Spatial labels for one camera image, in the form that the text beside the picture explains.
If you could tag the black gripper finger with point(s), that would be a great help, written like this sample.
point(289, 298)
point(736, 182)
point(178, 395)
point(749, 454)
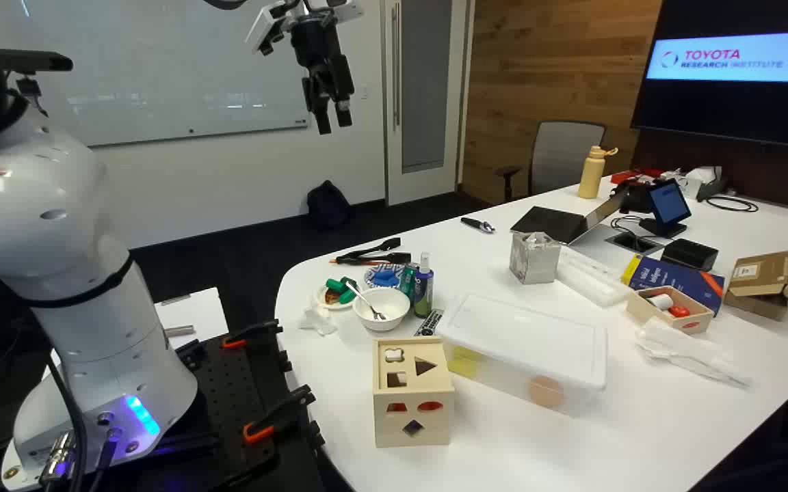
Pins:
point(344, 111)
point(318, 108)

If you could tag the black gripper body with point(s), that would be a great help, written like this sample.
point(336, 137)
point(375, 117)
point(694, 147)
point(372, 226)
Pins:
point(322, 55)

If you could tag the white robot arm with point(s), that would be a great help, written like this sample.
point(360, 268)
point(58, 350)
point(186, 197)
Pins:
point(114, 382)

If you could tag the white bowl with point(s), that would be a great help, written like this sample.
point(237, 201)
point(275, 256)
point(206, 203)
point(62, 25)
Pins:
point(389, 303)

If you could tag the black backpack on floor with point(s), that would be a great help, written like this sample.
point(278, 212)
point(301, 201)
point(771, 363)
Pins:
point(327, 207)

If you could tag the whiteboard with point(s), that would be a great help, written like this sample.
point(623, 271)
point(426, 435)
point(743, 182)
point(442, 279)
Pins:
point(154, 70)

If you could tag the blue patterned paper plate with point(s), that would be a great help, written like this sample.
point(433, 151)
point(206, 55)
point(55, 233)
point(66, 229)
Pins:
point(385, 277)

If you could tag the white plate with blocks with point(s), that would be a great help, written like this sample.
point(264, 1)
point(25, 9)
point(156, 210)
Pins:
point(337, 293)

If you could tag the green can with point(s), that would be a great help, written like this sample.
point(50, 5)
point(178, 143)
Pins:
point(407, 285)

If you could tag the hand sanitizer bottle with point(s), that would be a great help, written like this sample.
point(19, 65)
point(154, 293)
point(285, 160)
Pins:
point(422, 289)

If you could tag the crumpled clear plastic wrap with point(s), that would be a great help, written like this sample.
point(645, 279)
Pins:
point(318, 319)

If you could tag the black clamp orange tip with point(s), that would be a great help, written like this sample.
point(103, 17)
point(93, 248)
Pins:
point(251, 335)
point(253, 434)

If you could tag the black remote control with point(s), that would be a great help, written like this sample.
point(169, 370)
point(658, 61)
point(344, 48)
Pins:
point(429, 326)

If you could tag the black laptop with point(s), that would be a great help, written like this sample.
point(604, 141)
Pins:
point(561, 226)

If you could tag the yellow water bottle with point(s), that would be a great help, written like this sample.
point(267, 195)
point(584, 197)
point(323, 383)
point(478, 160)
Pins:
point(591, 170)

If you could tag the clear plastic storage bin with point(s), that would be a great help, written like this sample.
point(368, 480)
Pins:
point(533, 353)

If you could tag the small black tablet stand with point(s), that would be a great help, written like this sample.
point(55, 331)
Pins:
point(669, 210)

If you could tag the black box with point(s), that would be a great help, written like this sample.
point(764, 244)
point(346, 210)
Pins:
point(687, 253)

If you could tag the small wooden tray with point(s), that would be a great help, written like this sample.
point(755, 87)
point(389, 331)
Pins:
point(671, 307)

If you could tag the clear plastic bag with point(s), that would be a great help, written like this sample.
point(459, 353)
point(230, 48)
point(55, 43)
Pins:
point(665, 346)

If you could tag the cardboard box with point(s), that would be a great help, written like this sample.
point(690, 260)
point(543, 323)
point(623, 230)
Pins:
point(760, 285)

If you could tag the black mounting base plate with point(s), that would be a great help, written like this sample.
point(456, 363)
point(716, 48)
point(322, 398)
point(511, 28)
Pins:
point(203, 453)

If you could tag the wall television screen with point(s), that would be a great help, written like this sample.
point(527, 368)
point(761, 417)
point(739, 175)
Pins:
point(719, 70)

